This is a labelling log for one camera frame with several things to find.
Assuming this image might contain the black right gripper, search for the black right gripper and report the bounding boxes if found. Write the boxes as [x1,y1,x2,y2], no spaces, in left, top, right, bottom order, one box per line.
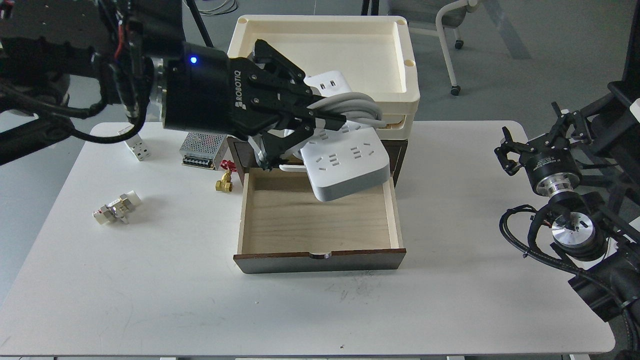
[494,101,594,197]

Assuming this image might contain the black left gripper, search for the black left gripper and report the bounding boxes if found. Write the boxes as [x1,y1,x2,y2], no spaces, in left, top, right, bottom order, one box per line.
[162,39,346,171]

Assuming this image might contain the white power strip with cable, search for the white power strip with cable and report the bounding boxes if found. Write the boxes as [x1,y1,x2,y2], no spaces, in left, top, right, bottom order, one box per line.
[295,70,390,202]

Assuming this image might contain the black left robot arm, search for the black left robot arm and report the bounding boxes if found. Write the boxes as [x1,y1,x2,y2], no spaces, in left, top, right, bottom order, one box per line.
[1,0,346,170]

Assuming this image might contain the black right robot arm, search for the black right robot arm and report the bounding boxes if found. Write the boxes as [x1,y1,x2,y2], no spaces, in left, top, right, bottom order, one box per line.
[494,7,640,360]

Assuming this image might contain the metal mesh power supply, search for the metal mesh power supply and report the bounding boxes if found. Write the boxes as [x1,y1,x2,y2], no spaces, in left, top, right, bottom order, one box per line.
[179,132,228,170]

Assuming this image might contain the black table legs background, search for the black table legs background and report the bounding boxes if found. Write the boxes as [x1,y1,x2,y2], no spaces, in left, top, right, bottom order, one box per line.
[185,0,215,48]

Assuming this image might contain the cream plastic stacked tray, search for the cream plastic stacked tray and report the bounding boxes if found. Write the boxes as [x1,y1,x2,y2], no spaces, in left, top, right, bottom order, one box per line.
[227,14,420,141]

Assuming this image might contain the open wooden drawer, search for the open wooden drawer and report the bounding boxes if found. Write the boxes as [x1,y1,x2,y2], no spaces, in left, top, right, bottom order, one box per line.
[233,168,407,274]

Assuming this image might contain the white perforated cube block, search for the white perforated cube block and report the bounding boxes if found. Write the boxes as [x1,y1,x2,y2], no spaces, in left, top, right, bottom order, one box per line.
[124,134,151,162]

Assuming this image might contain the white office chair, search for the white office chair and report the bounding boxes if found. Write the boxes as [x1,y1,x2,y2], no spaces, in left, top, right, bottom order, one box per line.
[387,0,483,97]

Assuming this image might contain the white metal connector part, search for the white metal connector part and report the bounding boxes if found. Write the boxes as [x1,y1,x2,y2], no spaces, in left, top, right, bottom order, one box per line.
[93,190,142,224]

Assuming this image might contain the white drawer handle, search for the white drawer handle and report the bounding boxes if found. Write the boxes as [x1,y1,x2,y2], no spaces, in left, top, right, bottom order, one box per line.
[278,163,307,173]

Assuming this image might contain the brass valve with red handle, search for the brass valve with red handle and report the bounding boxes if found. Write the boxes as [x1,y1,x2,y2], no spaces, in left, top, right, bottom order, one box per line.
[215,159,237,193]

